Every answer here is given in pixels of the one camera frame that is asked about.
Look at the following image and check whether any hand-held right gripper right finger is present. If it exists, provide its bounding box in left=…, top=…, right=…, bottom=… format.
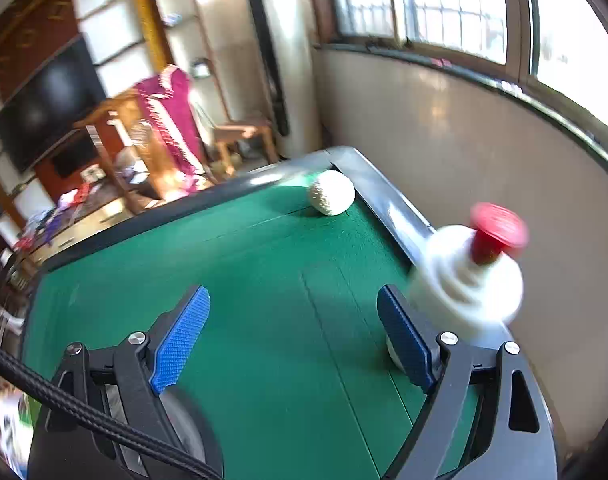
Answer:
left=376, top=284, right=557, bottom=480

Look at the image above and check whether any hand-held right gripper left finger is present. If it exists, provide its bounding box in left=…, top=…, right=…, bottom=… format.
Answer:
left=29, top=285, right=212, bottom=480

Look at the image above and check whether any white bottle red label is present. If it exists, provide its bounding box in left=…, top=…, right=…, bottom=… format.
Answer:
left=385, top=201, right=531, bottom=372

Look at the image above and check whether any white gold-edged tray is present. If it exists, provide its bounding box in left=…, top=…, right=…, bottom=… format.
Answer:
left=0, top=389, right=41, bottom=477

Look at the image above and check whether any grey round disc black rim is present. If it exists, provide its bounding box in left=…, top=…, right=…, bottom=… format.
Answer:
left=159, top=389, right=226, bottom=480

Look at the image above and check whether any cream low cabinet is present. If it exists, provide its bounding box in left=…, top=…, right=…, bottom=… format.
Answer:
left=28, top=194, right=136, bottom=262

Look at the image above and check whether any white textured ball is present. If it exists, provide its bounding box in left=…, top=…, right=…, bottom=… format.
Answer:
left=307, top=169, right=356, bottom=217

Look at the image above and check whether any wooden stool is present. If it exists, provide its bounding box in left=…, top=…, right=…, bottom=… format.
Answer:
left=213, top=119, right=281, bottom=172

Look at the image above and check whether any magenta fringed cloth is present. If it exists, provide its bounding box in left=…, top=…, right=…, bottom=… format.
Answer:
left=133, top=64, right=208, bottom=192

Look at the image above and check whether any black flat television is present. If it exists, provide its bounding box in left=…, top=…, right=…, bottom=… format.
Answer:
left=0, top=34, right=108, bottom=174

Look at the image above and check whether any white standing air conditioner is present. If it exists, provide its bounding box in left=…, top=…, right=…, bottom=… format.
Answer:
left=240, top=0, right=326, bottom=162

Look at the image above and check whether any large window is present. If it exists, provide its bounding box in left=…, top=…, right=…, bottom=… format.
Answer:
left=323, top=0, right=608, bottom=112

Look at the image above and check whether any black braided cable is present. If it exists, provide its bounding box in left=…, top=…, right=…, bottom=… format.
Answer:
left=0, top=336, right=221, bottom=480

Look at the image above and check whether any small black wall panel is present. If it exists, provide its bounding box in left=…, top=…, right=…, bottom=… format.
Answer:
left=50, top=134, right=101, bottom=179

